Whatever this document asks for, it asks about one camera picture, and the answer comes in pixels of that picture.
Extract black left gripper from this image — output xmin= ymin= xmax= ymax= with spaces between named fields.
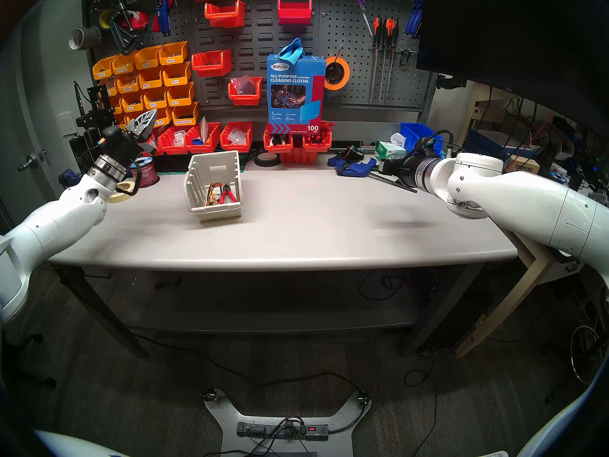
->
xmin=98 ymin=109 xmax=158 ymax=169

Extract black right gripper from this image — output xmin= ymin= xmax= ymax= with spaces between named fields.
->
xmin=382 ymin=156 xmax=421 ymax=189

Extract beige plastic storage bin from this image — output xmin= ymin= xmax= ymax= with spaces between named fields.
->
xmin=183 ymin=150 xmax=244 ymax=222

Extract green white Kimtech wipes box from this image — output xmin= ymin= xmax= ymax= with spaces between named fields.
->
xmin=374 ymin=132 xmax=409 ymax=161

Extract brown cardboard box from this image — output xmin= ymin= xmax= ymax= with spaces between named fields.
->
xmin=504 ymin=155 xmax=540 ymax=175

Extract blue cleaning cloths box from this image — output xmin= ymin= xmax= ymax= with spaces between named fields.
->
xmin=266 ymin=54 xmax=327 ymax=134

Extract yellow bin labelled M3-8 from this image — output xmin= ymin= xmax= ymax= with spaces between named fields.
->
xmin=143 ymin=87 xmax=169 ymax=110

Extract blue plastic bin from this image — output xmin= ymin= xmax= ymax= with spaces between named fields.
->
xmin=401 ymin=123 xmax=443 ymax=149

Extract yellow bin labelled M4 HEX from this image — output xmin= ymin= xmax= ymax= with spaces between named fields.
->
xmin=171 ymin=102 xmax=199 ymax=127

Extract yellow bin labelled M3-6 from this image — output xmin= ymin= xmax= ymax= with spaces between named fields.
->
xmin=167 ymin=82 xmax=195 ymax=107

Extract plain blue bar clamp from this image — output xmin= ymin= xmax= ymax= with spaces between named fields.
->
xmin=328 ymin=156 xmax=417 ymax=193

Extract green cutting mat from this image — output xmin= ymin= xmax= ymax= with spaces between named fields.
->
xmin=157 ymin=167 xmax=248 ymax=177

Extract yellow bin labelled M4-6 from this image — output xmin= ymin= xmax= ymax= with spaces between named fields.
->
xmin=138 ymin=67 xmax=166 ymax=89

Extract black metal stand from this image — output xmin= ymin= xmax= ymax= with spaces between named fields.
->
xmin=67 ymin=85 xmax=122 ymax=176

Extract yellow bin labelled M3-4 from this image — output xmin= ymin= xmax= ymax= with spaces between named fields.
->
xmin=163 ymin=62 xmax=192 ymax=86

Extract yellow bin labelled M3X5 BAG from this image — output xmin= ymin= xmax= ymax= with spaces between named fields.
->
xmin=112 ymin=53 xmax=138 ymax=75

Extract beige masking tape roll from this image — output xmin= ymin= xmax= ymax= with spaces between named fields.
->
xmin=107 ymin=179 xmax=136 ymax=204

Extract black soldering iron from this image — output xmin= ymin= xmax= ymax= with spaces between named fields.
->
xmin=72 ymin=80 xmax=88 ymax=116

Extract yellow bin labelled M3X6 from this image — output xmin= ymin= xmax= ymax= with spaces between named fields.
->
xmin=158 ymin=41 xmax=188 ymax=65

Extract dark blue equipment case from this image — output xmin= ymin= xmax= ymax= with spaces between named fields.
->
xmin=464 ymin=129 xmax=529 ymax=171

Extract blue bench vise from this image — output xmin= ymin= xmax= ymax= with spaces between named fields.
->
xmin=58 ymin=169 xmax=90 ymax=195

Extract grey C-clamp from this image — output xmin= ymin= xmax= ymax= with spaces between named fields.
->
xmin=108 ymin=0 xmax=152 ymax=56

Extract grey perforated pegboard panel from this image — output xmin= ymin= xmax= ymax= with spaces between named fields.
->
xmin=81 ymin=0 xmax=193 ymax=128
xmin=318 ymin=0 xmax=431 ymax=111

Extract orange tape roll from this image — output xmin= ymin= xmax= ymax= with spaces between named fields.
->
xmin=324 ymin=56 xmax=351 ymax=91

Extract orange black screwdriver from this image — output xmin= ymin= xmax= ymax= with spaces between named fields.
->
xmin=390 ymin=19 xmax=399 ymax=104
xmin=382 ymin=17 xmax=392 ymax=104

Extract dark louvered bin panel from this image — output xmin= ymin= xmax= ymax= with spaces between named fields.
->
xmin=189 ymin=0 xmax=320 ymax=110

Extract blue spring clamps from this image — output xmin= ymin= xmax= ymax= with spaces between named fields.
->
xmin=404 ymin=0 xmax=425 ymax=39

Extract blue microfiber cloth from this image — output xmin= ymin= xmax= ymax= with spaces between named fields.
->
xmin=278 ymin=38 xmax=304 ymax=64

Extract beige wooden side table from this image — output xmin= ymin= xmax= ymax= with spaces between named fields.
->
xmin=454 ymin=85 xmax=571 ymax=358

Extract black monitor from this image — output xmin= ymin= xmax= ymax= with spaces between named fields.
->
xmin=416 ymin=0 xmax=609 ymax=135

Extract black power strip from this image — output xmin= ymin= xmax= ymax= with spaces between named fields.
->
xmin=236 ymin=421 xmax=330 ymax=441

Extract red wire spool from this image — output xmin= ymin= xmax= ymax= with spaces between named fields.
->
xmin=129 ymin=155 xmax=160 ymax=189

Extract black cable with metal plug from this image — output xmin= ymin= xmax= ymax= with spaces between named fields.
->
xmin=414 ymin=129 xmax=456 ymax=159

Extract silver duct tape roll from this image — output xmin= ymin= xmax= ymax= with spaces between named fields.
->
xmin=68 ymin=26 xmax=102 ymax=51

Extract silver door handle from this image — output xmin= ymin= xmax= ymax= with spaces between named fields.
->
xmin=17 ymin=149 xmax=48 ymax=172

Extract purple-handled scissors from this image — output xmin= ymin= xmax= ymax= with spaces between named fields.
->
xmin=347 ymin=0 xmax=373 ymax=38

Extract grey workbench frame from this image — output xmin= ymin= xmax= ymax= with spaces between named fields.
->
xmin=50 ymin=266 xmax=486 ymax=359

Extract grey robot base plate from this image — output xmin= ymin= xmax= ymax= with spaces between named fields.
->
xmin=204 ymin=388 xmax=372 ymax=457

